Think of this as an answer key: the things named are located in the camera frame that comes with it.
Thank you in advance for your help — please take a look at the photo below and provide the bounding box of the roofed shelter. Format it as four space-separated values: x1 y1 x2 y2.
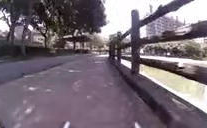
62 34 92 52

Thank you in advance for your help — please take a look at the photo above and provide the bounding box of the grey asphalt road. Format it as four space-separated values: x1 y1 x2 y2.
0 54 80 89

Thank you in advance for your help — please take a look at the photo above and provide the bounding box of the dark stone kerb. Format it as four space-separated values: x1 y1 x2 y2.
109 57 207 128

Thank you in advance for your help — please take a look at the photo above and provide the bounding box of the reddish paved path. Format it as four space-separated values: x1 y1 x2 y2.
0 54 167 128

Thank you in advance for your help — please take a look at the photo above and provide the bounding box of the dark hedge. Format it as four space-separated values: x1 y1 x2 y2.
0 44 92 58

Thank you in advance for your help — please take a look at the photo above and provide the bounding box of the robot's own part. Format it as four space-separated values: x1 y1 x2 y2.
62 120 71 128
133 121 142 128

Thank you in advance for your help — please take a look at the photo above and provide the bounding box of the dark wooden railing fence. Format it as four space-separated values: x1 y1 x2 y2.
108 0 207 88

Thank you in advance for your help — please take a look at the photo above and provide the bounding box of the row of trees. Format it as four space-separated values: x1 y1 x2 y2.
0 0 108 58

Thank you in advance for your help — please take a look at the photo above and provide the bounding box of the greenish water canal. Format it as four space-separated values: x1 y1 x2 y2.
120 54 207 119

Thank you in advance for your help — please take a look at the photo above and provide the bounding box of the tall grey building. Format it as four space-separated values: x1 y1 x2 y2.
145 14 185 38

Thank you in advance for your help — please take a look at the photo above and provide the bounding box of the row of bushes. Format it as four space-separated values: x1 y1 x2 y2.
142 39 207 61

